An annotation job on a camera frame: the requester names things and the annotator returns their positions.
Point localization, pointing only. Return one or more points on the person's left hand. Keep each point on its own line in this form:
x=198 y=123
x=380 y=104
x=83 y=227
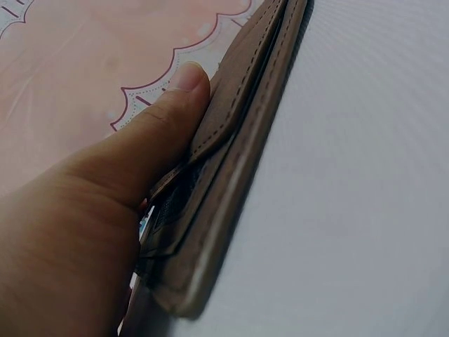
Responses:
x=70 y=245

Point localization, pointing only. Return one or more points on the brown leather wallet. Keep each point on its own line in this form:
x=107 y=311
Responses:
x=224 y=147

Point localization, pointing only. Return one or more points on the white and blue card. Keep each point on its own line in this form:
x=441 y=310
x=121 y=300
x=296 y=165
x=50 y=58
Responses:
x=146 y=224

